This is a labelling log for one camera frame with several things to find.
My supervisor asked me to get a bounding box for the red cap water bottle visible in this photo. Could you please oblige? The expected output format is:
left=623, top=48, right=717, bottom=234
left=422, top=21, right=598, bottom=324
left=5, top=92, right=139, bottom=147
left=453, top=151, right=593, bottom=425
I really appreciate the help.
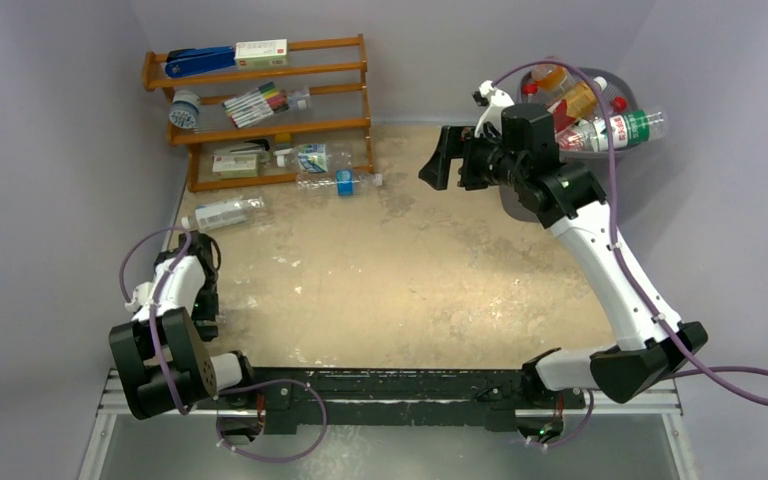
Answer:
left=555, top=96, right=630, bottom=152

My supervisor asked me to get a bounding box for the grey mesh waste bin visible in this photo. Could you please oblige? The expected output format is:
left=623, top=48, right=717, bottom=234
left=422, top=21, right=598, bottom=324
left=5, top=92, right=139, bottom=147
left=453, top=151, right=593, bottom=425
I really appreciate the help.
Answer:
left=499, top=64, right=654, bottom=223

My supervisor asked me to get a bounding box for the orange juice bottle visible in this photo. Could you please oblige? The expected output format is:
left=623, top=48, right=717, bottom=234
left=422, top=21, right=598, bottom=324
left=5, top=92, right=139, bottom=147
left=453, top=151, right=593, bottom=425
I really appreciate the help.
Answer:
left=530, top=64, right=568, bottom=94

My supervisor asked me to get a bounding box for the clear bottle blue label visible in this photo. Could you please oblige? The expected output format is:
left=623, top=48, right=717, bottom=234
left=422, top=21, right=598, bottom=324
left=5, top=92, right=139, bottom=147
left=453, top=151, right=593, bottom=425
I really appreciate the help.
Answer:
left=296, top=169, right=383, bottom=198

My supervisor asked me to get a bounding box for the green label water bottle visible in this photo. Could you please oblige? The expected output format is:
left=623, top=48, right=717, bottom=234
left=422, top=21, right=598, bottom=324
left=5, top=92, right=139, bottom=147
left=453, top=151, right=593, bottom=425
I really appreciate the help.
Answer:
left=590, top=108, right=668, bottom=152

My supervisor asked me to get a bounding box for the red label tea bottle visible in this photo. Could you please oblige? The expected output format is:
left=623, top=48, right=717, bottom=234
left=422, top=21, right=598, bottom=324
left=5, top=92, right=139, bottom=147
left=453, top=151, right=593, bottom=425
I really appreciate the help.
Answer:
left=548, top=76, right=608, bottom=133

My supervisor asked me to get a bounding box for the blue white label bottle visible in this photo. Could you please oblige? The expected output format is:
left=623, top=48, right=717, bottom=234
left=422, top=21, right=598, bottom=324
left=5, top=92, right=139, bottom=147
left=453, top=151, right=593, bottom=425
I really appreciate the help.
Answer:
left=273, top=142, right=355, bottom=174

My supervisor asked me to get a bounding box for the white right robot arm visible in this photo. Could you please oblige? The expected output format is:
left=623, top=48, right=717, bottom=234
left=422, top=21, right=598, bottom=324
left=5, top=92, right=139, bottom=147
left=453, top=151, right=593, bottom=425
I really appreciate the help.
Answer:
left=418, top=104, right=708, bottom=407

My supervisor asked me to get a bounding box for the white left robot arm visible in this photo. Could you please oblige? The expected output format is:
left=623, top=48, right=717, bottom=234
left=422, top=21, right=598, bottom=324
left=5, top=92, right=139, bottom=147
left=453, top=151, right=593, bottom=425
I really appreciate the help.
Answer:
left=108, top=230, right=258, bottom=420

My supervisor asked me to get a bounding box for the clear bottle white label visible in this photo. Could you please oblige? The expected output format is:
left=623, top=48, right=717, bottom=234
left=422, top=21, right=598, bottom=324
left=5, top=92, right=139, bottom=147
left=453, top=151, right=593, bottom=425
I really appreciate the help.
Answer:
left=180, top=196, right=266, bottom=232

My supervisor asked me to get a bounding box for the green white carton box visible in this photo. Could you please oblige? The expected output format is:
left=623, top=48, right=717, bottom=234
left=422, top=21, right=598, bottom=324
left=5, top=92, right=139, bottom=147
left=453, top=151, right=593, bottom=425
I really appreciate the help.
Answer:
left=212, top=151, right=271, bottom=178

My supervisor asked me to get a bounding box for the white tape roll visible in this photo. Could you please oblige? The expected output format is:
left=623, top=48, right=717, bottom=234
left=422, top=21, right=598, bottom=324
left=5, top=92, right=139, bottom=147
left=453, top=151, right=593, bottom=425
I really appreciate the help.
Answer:
left=168, top=90, right=201, bottom=130

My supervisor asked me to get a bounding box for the wooden shelf rack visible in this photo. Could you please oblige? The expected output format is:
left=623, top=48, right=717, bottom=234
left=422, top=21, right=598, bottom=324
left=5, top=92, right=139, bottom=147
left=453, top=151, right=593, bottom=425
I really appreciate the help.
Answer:
left=141, top=34, right=375, bottom=193

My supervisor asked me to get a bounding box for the pack of coloured markers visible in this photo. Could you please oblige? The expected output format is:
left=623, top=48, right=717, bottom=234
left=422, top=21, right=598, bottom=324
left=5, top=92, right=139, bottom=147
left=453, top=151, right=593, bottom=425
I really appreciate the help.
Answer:
left=221, top=82, right=289, bottom=128

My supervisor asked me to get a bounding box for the blue stapler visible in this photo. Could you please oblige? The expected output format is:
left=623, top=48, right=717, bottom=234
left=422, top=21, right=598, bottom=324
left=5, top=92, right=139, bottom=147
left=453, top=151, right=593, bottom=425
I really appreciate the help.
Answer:
left=164, top=46, right=235, bottom=78

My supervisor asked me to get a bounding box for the white red box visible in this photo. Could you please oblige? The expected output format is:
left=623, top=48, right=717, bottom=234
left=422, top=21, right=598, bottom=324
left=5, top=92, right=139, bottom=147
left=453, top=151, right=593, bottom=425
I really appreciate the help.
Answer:
left=234, top=39, right=289, bottom=70

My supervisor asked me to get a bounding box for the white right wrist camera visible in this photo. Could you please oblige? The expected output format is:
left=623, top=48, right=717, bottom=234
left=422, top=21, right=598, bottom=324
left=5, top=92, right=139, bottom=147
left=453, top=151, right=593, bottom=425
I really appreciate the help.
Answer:
left=473, top=80, right=515, bottom=137

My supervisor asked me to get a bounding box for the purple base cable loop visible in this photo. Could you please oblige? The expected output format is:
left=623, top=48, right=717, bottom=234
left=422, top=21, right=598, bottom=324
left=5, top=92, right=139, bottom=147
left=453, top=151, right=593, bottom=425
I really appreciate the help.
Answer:
left=214, top=380, right=329, bottom=464

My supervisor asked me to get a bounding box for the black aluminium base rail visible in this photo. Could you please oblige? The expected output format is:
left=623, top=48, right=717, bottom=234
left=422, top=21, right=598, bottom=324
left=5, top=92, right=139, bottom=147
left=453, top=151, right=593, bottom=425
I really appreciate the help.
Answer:
left=97, top=366, right=683, bottom=439

